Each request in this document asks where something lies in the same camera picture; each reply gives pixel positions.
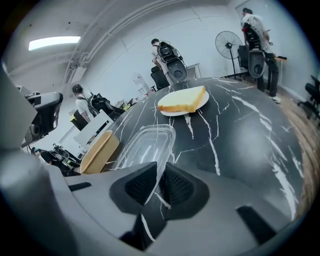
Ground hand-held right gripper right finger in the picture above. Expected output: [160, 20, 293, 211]
[154, 161, 298, 255]

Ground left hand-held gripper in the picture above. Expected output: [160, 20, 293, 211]
[21, 91, 64, 149]

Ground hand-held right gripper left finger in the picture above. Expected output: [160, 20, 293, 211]
[64, 161, 159, 238]

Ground clear plastic lid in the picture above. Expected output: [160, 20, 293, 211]
[111, 124, 177, 207]

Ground yellow rectangular tray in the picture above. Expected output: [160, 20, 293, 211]
[79, 129, 121, 175]

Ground black box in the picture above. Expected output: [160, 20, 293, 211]
[70, 109, 91, 132]

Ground ceiling light panel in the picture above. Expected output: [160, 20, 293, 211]
[28, 36, 82, 52]

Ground round black marble table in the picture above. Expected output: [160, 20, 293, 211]
[99, 76, 306, 251]

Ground white plate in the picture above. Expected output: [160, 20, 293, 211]
[159, 91, 210, 118]

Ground slice of bread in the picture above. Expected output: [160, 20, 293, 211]
[157, 85, 207, 113]

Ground white water dispenser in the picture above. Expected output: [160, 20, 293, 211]
[132, 71, 151, 97]

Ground black office chair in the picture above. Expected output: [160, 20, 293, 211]
[236, 44, 251, 70]
[150, 66, 171, 91]
[298, 74, 320, 121]

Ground white desk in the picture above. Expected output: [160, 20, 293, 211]
[186, 62, 202, 80]

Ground black standing fan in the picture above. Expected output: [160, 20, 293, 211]
[214, 30, 244, 81]

